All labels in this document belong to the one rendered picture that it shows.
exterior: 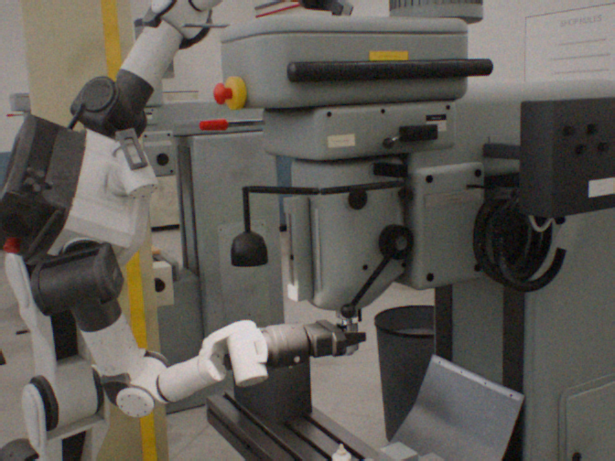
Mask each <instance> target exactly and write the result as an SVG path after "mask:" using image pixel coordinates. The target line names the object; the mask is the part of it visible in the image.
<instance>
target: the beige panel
mask: <svg viewBox="0 0 615 461"><path fill-rule="evenodd" d="M18 7H19V15H20V25H21V33H22V34H23V40H24V50H25V58H26V66H27V82H28V90H29V99H30V107H31V114H33V115H36V116H38V117H41V118H43V119H46V120H49V121H51V122H53V123H57V124H60V125H62V126H65V127H68V125H69V124H70V121H71V120H72V118H73V116H72V114H71V113H70V107H71V105H72V103H73V102H74V99H75V98H76V96H77V95H78V94H79V92H80V91H81V89H82V87H83V86H84V85H85V84H86V83H87V82H88V81H89V80H91V79H93V78H96V77H100V76H106V77H109V78H111V79H113V80H114V81H116V78H115V76H116V74H117V72H118V71H119V69H120V68H121V67H122V65H123V64H124V60H125V59H126V57H127V55H128V54H129V52H130V50H131V49H132V47H133V45H134V41H133V30H132V19H131V8H130V0H18ZM120 270H121V272H122V275H123V278H124V283H123V286H122V291H121V293H120V295H119V297H118V298H117V300H118V303H119V305H120V307H121V309H122V311H123V313H124V317H125V319H126V322H127V324H128V326H130V328H131V331H132V333H133V336H134V338H135V342H136V344H137V346H138V347H139V348H144V349H147V350H148V351H153V352H156V353H158V354H160V347H159V335H158V324H157V313H156V293H155V281H154V271H153V260H152V248H151V238H150V227H149V216H148V219H147V225H146V236H145V239H144V241H143V244H142V245H141V247H140V248H139V249H138V250H137V253H136V254H135V255H134V257H133V258H132V259H131V260H130V261H129V263H128V264H126V265H125V266H123V267H122V268H120ZM109 404H110V426H109V429H108V432H106V435H105V437H104V439H103V441H102V445H101V448H100V450H99V452H98V454H97V456H96V461H169V456H168V445H167V424H166V413H165V404H163V406H161V407H159V408H156V409H155V410H152V412H151V413H150V414H149V415H148V416H145V417H133V416H130V415H127V414H126V413H124V412H123V411H122V410H121V409H120V408H119V407H117V406H115V405H113V404H112V403H110V401H109Z"/></svg>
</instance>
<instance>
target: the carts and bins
mask: <svg viewBox="0 0 615 461"><path fill-rule="evenodd" d="M374 321H375V322H374V325H375V326H376V334H377V345H378V354H379V364H380V375H381V385H382V395H383V415H384V425H385V434H386V438H387V440H388V441H389V442H390V441H391V440H392V438H393V437H394V435H395V433H396V432H397V430H398V429H399V427H400V426H401V424H402V423H403V421H404V420H405V419H406V418H407V416H408V415H409V413H410V412H411V411H412V410H413V407H414V405H415V401H416V399H417V396H418V393H419V392H420V389H421V386H422V383H423V381H424V378H425V376H426V371H427V368H428V365H429V363H430V360H431V358H432V355H433V354H434V355H435V329H434V306H398V307H393V308H390V309H386V310H383V311H382V312H380V313H379V314H377V315H376V316H375V318H374Z"/></svg>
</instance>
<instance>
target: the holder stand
mask: <svg viewBox="0 0 615 461"><path fill-rule="evenodd" d="M265 366H266V370H267V375H268V378H267V380H265V381H263V382H261V383H258V384H255V385H252V386H245V387H239V386H237V385H236V382H235V378H234V373H233V370H232V378H233V392H234V399H235V400H236V401H238V402H240V403H242V404H243V405H245V406H246V407H249V408H251V409H252V410H254V412H255V413H258V414H259V415H261V416H262V417H264V418H265V419H266V420H268V421H269V422H271V423H273V424H275V425H279V424H281V423H285V422H289V421H291V420H294V419H296V418H299V417H301V416H304V415H307V414H310V413H311V412H312V400H311V379H310V357H308V358H307V361H306V363H304V364H298V365H294V366H293V367H292V368H289V366H288V367H282V368H277V369H273V368H272V367H270V366H269V365H268V364H266V365H265Z"/></svg>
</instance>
